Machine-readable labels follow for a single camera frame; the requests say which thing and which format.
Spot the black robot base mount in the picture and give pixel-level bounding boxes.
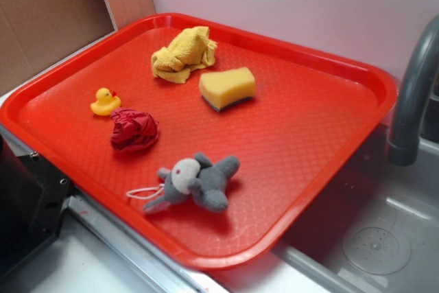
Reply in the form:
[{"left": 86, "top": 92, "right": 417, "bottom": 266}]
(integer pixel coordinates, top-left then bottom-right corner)
[{"left": 1, "top": 138, "right": 71, "bottom": 279}]

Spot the red plastic tray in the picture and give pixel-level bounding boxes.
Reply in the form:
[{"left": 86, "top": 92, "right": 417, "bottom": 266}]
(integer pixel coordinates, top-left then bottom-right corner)
[{"left": 1, "top": 14, "right": 396, "bottom": 270}]

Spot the brown cardboard panel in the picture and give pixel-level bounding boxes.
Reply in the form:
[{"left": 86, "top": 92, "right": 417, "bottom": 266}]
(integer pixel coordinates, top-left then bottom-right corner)
[{"left": 1, "top": 0, "right": 155, "bottom": 94}]

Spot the grey plush donkey toy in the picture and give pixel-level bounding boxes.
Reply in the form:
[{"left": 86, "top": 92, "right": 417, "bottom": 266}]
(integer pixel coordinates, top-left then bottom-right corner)
[{"left": 126, "top": 152, "right": 241, "bottom": 214}]

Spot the grey curved faucet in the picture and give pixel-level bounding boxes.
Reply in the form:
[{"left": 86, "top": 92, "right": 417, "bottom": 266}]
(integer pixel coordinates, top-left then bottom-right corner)
[{"left": 386, "top": 16, "right": 438, "bottom": 166}]

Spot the grey plastic sink basin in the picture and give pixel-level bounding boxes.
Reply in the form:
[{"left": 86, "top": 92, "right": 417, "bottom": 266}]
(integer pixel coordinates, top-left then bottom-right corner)
[{"left": 274, "top": 128, "right": 438, "bottom": 292}]

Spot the red crumpled cloth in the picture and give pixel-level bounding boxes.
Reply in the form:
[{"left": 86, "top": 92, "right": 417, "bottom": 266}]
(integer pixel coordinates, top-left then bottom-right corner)
[{"left": 110, "top": 108, "right": 159, "bottom": 152}]

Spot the yellow sponge with grey base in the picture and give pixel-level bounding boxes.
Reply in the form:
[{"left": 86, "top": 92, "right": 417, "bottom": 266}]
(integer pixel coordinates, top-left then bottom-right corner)
[{"left": 199, "top": 67, "right": 256, "bottom": 112}]

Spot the yellow rubber duck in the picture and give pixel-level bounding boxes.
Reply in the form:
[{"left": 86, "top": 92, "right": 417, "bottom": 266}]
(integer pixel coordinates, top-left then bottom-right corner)
[{"left": 90, "top": 88, "right": 121, "bottom": 116}]

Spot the yellow crumpled cloth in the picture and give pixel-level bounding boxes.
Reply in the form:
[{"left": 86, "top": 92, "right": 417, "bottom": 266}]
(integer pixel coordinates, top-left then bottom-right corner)
[{"left": 151, "top": 26, "right": 217, "bottom": 84}]

